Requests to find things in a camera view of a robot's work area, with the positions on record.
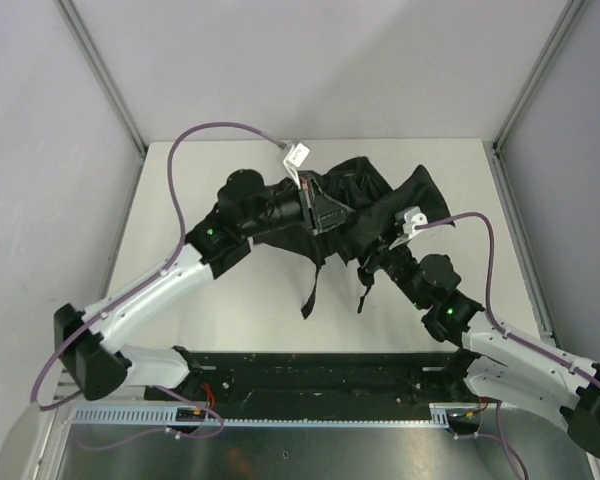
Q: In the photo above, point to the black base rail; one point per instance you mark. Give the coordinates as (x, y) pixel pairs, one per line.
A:
(420, 377)

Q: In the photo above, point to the aluminium frame post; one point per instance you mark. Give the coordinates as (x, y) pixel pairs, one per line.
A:
(550, 52)
(83, 39)

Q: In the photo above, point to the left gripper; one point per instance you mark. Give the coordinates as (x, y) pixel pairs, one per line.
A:
(305, 209)

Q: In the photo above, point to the right aluminium frame post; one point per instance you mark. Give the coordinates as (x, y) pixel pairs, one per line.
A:
(550, 52)

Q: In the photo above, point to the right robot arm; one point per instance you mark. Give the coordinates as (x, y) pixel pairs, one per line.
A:
(502, 362)

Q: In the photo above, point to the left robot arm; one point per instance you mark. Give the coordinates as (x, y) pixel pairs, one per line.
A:
(93, 341)

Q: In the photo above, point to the black folding umbrella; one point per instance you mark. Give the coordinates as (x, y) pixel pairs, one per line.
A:
(367, 233)

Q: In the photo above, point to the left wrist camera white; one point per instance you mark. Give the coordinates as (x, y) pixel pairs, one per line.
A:
(293, 157)

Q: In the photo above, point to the left aluminium frame post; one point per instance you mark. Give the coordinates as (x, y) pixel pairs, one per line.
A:
(83, 39)

